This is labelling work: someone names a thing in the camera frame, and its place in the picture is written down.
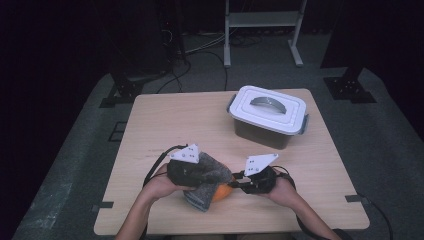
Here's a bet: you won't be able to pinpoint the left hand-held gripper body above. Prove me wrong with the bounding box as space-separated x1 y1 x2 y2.
166 143 208 188

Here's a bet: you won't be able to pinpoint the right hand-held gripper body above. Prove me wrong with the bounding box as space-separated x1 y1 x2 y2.
241 153 280 195

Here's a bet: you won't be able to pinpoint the grey fluffy towel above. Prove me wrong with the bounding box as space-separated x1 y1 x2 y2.
182 151 233 213

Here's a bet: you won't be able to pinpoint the orange plush toy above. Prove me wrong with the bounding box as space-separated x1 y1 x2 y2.
211 181 235 204

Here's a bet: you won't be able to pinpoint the translucent brown storage box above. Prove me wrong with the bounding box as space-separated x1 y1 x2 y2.
227 94 310 150

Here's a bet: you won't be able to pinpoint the white box lid grey handle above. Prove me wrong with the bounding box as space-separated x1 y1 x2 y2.
228 85 308 136

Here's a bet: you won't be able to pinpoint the person's right hand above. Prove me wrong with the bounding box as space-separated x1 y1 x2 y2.
266 176 298 209

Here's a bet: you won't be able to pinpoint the person's left hand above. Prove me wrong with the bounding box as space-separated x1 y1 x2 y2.
143 163 196 202

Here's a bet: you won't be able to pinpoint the black stand base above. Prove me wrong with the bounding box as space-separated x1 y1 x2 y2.
99 71 145 109
323 66 378 104

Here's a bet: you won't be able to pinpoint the dark equipment rack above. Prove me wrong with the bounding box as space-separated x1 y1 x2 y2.
159 0 188 65

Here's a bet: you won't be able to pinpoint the left hand-held gripper cable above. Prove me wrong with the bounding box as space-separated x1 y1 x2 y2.
142 143 190 188

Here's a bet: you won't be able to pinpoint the hand-held gripper cable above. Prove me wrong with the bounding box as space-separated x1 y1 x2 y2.
271 164 334 240
142 143 190 188

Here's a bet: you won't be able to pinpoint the right hand-held gripper cable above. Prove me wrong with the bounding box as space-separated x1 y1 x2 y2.
271 164 334 240

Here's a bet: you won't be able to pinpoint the black floor cable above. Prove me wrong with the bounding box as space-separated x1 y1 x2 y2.
156 49 230 95

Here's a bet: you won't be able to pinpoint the thin black cable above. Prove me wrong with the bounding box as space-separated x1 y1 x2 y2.
366 199 395 240

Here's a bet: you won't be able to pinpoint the white floor cables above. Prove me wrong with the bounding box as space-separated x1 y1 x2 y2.
184 32 228 55

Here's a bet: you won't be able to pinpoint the white metal stand frame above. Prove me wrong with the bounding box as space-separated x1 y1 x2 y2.
223 0 308 68

